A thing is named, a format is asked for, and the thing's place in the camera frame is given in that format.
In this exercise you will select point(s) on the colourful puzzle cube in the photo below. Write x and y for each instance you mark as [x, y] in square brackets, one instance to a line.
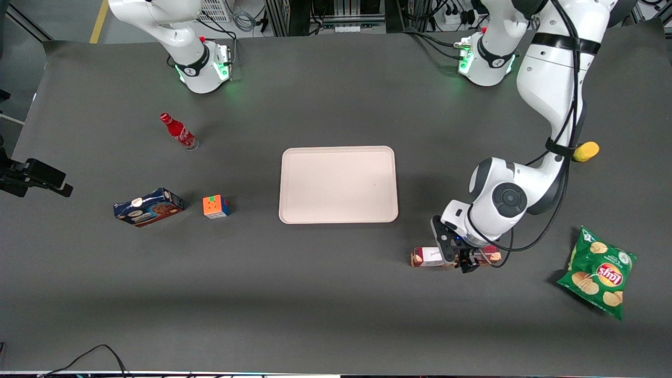
[215, 207]

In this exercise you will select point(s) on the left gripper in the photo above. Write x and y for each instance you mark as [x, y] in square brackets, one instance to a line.
[469, 256]

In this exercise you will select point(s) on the green chips bag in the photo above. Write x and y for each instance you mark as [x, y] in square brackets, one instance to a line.
[598, 273]

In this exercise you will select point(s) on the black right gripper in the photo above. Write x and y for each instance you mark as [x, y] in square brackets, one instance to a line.
[4, 170]

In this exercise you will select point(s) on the pale pink plastic tray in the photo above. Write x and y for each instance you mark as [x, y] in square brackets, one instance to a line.
[338, 185]

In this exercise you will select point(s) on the red soda bottle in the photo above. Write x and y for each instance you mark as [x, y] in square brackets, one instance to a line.
[178, 131]

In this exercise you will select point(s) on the aluminium equipment rack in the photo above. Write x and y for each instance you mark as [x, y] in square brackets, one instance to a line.
[289, 16]

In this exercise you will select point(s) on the yellow lemon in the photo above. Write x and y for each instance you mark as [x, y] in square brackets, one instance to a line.
[588, 151]

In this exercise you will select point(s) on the blue cookie box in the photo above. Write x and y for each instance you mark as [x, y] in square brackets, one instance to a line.
[149, 207]

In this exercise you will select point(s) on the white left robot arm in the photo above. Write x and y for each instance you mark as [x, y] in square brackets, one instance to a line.
[551, 79]

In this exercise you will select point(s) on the white mesh basket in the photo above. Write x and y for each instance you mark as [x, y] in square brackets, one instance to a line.
[215, 10]

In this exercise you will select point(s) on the white power strip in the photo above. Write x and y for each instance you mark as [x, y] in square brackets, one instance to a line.
[452, 20]

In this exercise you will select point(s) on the red cookie box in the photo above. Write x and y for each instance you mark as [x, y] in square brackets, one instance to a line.
[428, 257]

